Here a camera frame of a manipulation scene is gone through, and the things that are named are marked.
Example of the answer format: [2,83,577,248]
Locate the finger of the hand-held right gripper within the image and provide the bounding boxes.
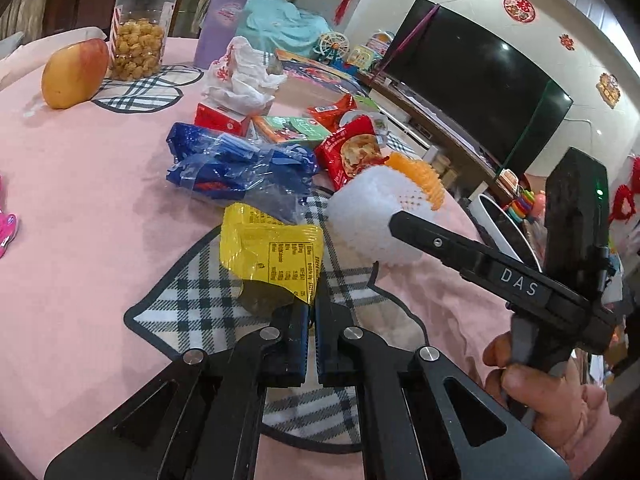
[389,210,501,276]

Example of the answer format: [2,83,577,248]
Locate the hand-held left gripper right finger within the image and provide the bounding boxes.
[315,280,573,480]

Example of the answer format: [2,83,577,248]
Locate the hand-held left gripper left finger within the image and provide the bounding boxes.
[44,301,314,480]

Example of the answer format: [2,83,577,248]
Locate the white-rimmed trash bin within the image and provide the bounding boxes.
[469,192,543,266]

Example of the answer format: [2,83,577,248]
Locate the orange plastic cup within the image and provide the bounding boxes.
[385,152,446,211]

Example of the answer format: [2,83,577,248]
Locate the yellow snack wrapper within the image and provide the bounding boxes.
[221,202,325,317]

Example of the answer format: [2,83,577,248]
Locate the red chips snack packet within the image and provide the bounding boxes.
[314,114,390,191]

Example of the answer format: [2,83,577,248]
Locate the blue plastic wrapper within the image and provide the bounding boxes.
[166,122,321,223]

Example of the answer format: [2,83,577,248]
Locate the white plastic bag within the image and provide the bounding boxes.
[201,36,288,115]

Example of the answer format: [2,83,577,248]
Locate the person's right hand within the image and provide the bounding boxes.
[482,332,622,478]

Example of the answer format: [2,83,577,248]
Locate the red knot decoration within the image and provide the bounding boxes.
[607,155,640,226]

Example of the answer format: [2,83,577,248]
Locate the television cabinet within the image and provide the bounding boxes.
[357,70,516,196]

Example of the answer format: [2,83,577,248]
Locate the orange-red snack packet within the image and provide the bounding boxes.
[306,94,358,131]

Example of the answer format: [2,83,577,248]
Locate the black flat television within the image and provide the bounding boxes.
[382,0,574,177]

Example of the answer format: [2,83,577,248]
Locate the green snack packet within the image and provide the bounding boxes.
[251,115,333,148]

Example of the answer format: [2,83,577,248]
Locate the colourful picture box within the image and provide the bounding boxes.
[274,49,371,98]

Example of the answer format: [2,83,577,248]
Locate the colourful toy house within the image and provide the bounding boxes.
[345,32,396,68]

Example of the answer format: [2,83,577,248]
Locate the ferris wheel toy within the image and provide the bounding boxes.
[314,31,351,66]

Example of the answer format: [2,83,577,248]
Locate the pink plaid-patch tablecloth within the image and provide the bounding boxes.
[0,25,511,480]

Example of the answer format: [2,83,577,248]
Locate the small red box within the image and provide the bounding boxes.
[194,102,252,137]

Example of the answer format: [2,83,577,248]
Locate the teal cloth cover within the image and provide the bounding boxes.
[235,0,335,58]

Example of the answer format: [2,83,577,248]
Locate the purple tumbler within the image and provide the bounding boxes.
[194,0,257,70]

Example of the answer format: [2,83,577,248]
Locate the pink packet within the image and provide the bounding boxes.
[0,175,20,258]

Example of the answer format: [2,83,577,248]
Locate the clear plastic popcorn cup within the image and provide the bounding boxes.
[109,0,184,82]

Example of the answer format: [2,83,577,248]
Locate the rainbow stacking ring toy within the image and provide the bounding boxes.
[502,192,546,221]

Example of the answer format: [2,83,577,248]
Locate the orange wall sticker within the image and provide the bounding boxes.
[596,72,621,108]

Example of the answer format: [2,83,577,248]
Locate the round red wall sticker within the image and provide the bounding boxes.
[502,0,537,23]

